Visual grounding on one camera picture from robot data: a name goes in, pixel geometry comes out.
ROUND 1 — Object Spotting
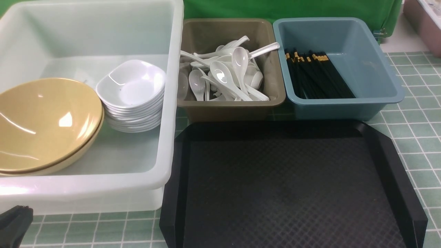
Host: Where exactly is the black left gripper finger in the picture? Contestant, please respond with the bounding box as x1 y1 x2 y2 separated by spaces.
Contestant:
0 205 33 248

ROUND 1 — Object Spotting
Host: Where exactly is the pile of white spoons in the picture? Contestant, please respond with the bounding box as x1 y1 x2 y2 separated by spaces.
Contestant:
181 36 280 101

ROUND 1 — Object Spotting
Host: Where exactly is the white ceramic soup spoon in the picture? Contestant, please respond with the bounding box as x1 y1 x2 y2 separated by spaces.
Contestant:
232 47 249 96

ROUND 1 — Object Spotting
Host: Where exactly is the yellow bowl in tub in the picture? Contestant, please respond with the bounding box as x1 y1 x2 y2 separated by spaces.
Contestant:
0 108 105 177

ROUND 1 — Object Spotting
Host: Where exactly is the stack of white dishes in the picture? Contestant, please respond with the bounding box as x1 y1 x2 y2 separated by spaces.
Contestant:
103 93 164 133

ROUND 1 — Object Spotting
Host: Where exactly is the bundle of black chopsticks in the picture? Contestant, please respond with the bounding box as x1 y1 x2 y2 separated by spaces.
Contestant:
284 48 356 99

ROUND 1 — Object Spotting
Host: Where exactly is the yellow noodle bowl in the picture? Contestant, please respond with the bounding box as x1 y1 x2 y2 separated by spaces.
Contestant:
1 77 104 174

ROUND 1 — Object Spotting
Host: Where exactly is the black serving tray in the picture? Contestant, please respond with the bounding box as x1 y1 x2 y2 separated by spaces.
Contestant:
159 120 428 248

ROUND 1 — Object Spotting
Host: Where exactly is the pink box at edge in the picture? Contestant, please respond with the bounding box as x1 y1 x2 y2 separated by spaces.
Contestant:
403 0 441 58

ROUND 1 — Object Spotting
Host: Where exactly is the green cloth backdrop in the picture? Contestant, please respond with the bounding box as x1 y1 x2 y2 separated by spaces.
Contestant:
183 0 403 40

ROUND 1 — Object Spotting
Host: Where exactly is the brown plastic spoon bin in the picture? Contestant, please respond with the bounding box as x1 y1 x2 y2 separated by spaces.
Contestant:
177 18 286 122

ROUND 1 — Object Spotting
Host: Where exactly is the white square side dish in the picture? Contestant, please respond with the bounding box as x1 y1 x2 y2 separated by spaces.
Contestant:
95 60 166 109

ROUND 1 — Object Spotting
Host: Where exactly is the translucent white plastic tub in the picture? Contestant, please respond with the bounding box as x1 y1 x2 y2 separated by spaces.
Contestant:
1 0 184 215

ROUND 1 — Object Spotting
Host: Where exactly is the blue plastic chopstick bin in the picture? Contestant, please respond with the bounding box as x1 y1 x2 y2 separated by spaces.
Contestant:
273 17 405 121

